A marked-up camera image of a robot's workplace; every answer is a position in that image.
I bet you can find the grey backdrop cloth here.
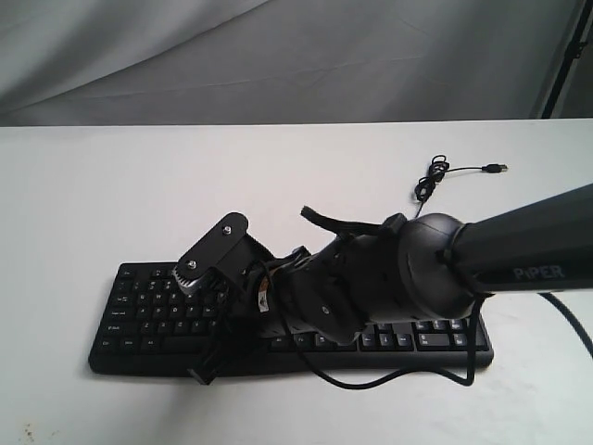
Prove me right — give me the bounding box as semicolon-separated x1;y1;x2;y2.
1;1;582;126

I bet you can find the black acer keyboard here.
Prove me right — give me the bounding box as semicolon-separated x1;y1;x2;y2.
89;262;471;377

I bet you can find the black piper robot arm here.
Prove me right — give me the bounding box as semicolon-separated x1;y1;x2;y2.
173;185;592;386

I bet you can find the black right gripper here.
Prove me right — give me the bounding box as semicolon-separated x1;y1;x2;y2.
187;235;408;386

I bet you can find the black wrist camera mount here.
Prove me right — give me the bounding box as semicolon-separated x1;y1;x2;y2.
172;212;274;296

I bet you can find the black USB cable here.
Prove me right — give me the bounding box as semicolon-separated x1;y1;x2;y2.
411;155;509;218

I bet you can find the black stand pole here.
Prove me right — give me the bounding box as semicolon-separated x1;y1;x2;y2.
540;0;592;120

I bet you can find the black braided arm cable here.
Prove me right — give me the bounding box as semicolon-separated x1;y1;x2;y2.
259;259;593;390

